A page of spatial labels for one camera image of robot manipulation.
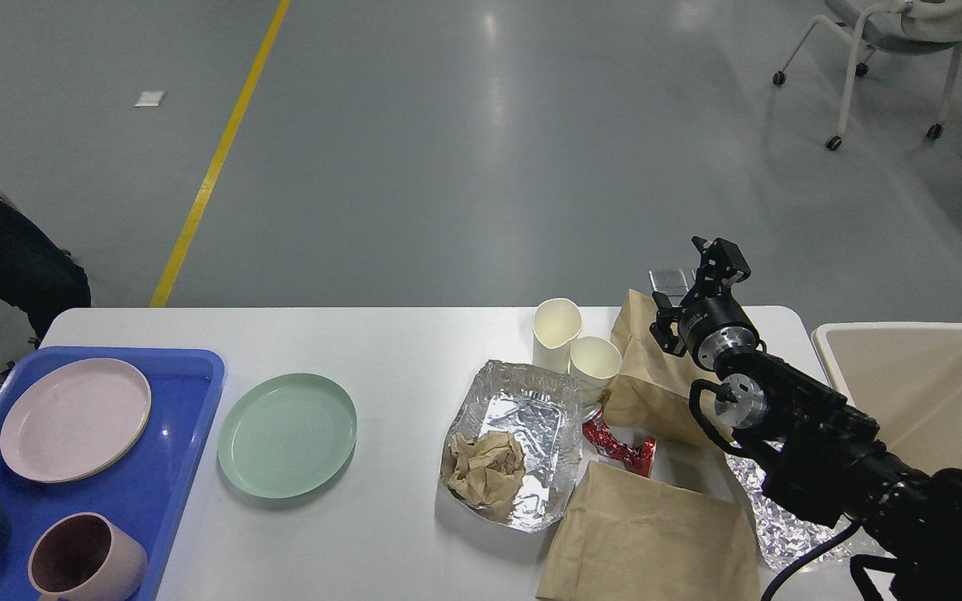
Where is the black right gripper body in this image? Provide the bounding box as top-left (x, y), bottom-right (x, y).
top-left (675, 295), bottom-right (762, 372)

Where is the brown paper bag front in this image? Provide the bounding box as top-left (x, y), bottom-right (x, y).
top-left (535, 462), bottom-right (762, 600)

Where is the grey metal floor plate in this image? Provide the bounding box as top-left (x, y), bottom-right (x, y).
top-left (649, 269), bottom-right (695, 306)

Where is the grey office chair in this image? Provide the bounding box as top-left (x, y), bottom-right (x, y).
top-left (772, 1), bottom-right (962, 152)

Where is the crumpled brown paper napkin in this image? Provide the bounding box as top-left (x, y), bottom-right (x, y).
top-left (440, 430), bottom-right (526, 510)

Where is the brown paper bag rear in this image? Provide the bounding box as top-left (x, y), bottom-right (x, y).
top-left (604, 289), bottom-right (717, 452)

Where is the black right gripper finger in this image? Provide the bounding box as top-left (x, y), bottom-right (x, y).
top-left (691, 236), bottom-right (752, 303)
top-left (649, 290), bottom-right (685, 357)

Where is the beige plastic bin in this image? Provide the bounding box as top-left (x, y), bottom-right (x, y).
top-left (812, 322), bottom-right (962, 474)

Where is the short white paper cup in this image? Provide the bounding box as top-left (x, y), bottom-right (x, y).
top-left (569, 337), bottom-right (622, 413)

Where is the brown paper bag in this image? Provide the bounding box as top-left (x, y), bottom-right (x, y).
top-left (604, 289), bottom-right (717, 452)
top-left (535, 462), bottom-right (762, 600)

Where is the pink mug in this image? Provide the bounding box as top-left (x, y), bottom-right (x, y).
top-left (28, 513), bottom-right (149, 600)

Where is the tall white paper cup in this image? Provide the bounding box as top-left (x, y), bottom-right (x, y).
top-left (531, 298), bottom-right (583, 374)

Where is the blue plastic tray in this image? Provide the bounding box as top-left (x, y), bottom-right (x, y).
top-left (0, 346), bottom-right (225, 600)

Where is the pink plate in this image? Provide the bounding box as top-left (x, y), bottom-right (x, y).
top-left (0, 358), bottom-right (153, 483)

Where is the aluminium foil tray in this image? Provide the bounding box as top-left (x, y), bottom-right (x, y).
top-left (439, 359), bottom-right (583, 533)

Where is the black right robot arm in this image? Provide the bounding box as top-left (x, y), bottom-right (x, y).
top-left (650, 236), bottom-right (962, 600)

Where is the mint green plate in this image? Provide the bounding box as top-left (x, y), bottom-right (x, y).
top-left (217, 373), bottom-right (358, 499)

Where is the crumpled aluminium foil sheet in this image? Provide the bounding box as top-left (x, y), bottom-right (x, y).
top-left (725, 454), bottom-right (886, 572)

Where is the red foil wrapper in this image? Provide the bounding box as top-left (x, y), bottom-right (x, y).
top-left (583, 413), bottom-right (656, 478)

